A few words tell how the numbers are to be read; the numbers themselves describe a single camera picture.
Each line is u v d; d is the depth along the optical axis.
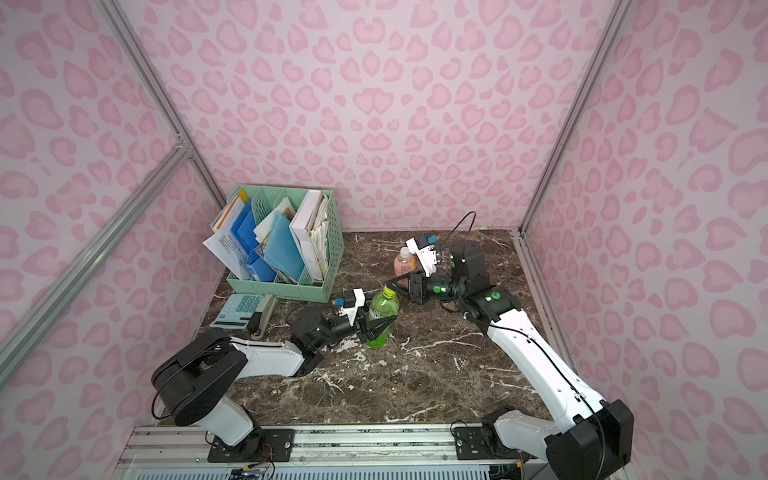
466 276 0.54
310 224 0.86
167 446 0.75
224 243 0.88
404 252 0.88
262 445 0.71
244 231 0.90
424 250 0.63
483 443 0.72
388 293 0.68
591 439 0.37
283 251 0.90
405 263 0.90
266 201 1.00
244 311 0.96
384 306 0.69
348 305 0.65
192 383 0.45
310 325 0.63
